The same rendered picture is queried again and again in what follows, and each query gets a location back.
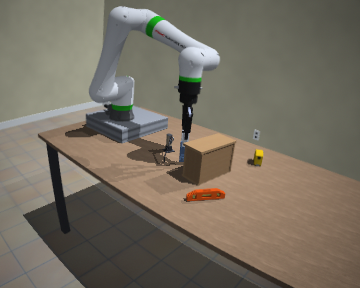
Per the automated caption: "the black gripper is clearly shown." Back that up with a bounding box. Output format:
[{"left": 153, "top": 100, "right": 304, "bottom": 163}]
[{"left": 179, "top": 94, "right": 198, "bottom": 147}]

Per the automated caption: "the orange torpedo level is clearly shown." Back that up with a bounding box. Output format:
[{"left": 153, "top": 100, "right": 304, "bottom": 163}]
[{"left": 186, "top": 188, "right": 225, "bottom": 202}]

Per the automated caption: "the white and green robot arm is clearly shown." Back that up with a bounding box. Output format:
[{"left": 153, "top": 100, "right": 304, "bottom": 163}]
[{"left": 89, "top": 6, "right": 220, "bottom": 122}]

